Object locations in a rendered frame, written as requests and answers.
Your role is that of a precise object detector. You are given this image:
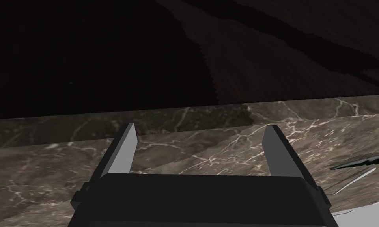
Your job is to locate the pale grey flat shape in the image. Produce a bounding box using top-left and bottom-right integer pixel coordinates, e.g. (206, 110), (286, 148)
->
(331, 199), (379, 227)

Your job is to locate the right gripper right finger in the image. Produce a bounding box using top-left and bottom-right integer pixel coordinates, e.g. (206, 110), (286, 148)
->
(261, 124), (319, 190)

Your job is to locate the thin white utensil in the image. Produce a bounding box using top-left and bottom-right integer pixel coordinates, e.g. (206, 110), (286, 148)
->
(332, 167), (377, 195)

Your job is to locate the dark green flat object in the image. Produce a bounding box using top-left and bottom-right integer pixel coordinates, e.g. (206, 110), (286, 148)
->
(329, 153), (379, 171)

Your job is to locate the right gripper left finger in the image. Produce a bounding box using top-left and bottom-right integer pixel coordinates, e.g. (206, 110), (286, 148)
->
(88, 123), (138, 184)

